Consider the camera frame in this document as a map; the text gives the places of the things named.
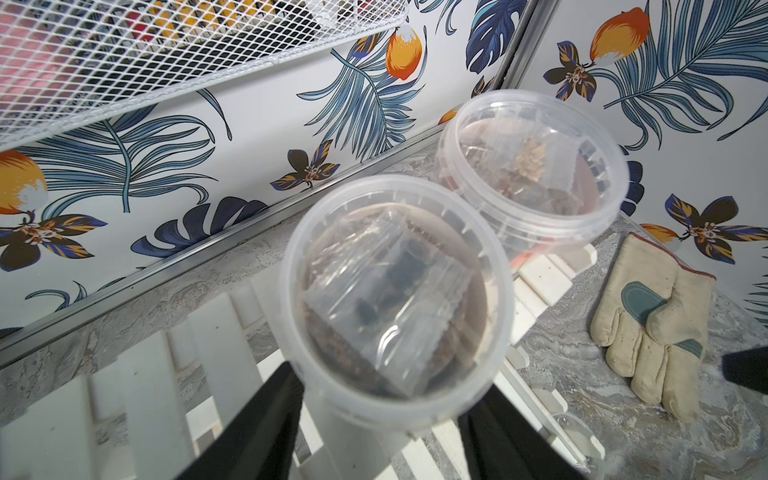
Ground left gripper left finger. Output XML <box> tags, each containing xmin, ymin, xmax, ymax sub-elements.
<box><xmin>179</xmin><ymin>362</ymin><xmax>304</xmax><ymax>479</ymax></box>

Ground white slatted wooden shelf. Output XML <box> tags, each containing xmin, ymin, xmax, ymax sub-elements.
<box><xmin>0</xmin><ymin>242</ymin><xmax>607</xmax><ymax>480</ymax></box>

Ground clear seed container red label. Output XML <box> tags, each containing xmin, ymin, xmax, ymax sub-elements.
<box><xmin>433</xmin><ymin>89</ymin><xmax>630</xmax><ymax>263</ymax></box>

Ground pink triangular packet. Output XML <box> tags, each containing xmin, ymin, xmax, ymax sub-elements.
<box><xmin>0</xmin><ymin>11</ymin><xmax>121</xmax><ymax>115</ymax></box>

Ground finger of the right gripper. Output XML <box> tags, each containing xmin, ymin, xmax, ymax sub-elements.
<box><xmin>722</xmin><ymin>347</ymin><xmax>768</xmax><ymax>395</ymax></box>

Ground white mesh wall basket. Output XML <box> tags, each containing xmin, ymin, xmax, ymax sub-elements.
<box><xmin>1</xmin><ymin>1</ymin><xmax>409</xmax><ymax>150</ymax></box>

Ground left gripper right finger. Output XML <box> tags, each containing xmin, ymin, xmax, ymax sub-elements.
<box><xmin>458</xmin><ymin>386</ymin><xmax>584</xmax><ymax>480</ymax></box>

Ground clear seed container dark seeds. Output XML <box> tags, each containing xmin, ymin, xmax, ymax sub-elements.
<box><xmin>278</xmin><ymin>175</ymin><xmax>515</xmax><ymax>431</ymax></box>

